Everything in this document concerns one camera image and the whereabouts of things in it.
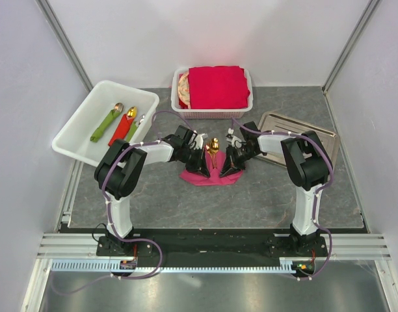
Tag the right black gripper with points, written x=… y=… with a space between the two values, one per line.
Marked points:
x=230 y=161

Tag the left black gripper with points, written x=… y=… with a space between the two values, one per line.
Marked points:
x=199 y=167

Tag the pink paper napkin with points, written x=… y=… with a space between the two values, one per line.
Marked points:
x=214 y=179

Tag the gold fork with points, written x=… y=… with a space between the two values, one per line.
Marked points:
x=209 y=152

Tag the gold spoon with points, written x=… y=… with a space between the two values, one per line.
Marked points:
x=215 y=147

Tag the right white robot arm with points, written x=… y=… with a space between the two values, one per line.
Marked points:
x=309 y=169

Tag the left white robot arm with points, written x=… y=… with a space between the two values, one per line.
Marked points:
x=119 y=170

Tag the red rolled napkin set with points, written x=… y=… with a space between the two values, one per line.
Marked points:
x=124 y=125

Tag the green rolled napkin set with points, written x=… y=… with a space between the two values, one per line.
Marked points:
x=107 y=121

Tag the silver metal tray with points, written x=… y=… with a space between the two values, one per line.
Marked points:
x=278 y=122

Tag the white perforated basket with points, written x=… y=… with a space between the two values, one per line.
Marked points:
x=208 y=113

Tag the stack of red napkins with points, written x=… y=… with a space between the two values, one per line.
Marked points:
x=218 y=87

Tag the patterned paper plates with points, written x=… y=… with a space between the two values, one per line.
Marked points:
x=183 y=91

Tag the white plastic tub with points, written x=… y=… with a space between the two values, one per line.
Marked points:
x=73 y=140

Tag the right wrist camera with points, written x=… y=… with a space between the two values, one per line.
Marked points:
x=233 y=140

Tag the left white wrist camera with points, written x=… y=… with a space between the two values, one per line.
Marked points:
x=199 y=141

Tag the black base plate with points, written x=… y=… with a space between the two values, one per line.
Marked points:
x=266 y=242

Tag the aluminium rail frame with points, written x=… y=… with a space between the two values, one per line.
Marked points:
x=78 y=251

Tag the slotted cable duct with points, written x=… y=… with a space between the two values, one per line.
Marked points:
x=192 y=265

